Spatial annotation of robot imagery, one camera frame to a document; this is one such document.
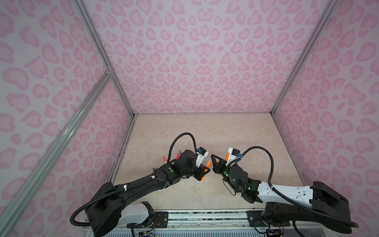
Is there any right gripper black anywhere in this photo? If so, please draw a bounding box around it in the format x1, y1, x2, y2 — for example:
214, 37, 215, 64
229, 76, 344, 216
209, 155, 240, 193

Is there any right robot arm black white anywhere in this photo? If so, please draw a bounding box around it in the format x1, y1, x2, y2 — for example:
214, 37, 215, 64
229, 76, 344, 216
211, 155, 359, 234

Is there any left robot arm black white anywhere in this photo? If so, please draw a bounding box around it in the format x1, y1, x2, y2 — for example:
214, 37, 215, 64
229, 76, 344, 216
84, 147, 210, 237

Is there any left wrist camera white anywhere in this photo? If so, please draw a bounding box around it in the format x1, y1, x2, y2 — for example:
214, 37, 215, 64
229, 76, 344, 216
195, 147, 209, 168

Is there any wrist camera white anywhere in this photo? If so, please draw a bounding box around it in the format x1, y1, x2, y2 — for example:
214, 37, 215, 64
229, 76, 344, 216
226, 148, 242, 167
195, 147, 209, 168

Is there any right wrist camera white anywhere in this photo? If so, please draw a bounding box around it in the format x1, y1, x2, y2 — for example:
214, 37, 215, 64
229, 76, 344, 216
226, 148, 242, 167

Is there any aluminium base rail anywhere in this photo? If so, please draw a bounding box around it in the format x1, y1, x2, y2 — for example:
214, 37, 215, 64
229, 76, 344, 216
79, 208, 341, 237

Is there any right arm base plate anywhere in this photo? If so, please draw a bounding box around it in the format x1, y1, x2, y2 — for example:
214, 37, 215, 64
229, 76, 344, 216
246, 210, 291, 228

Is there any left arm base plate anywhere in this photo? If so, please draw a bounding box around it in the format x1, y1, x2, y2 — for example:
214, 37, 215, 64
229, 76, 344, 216
127, 211, 168, 229

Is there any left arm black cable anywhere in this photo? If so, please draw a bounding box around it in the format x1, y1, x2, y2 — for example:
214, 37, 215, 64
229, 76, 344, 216
69, 132, 198, 227

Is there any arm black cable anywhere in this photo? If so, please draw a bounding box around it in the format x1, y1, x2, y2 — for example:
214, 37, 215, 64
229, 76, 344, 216
236, 146, 359, 229
69, 132, 198, 227

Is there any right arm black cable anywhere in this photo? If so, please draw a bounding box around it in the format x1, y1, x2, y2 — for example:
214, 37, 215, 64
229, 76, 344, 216
236, 146, 359, 229

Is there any diagonal aluminium frame bar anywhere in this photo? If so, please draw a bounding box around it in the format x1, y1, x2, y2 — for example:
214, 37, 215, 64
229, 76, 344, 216
1, 72, 112, 237

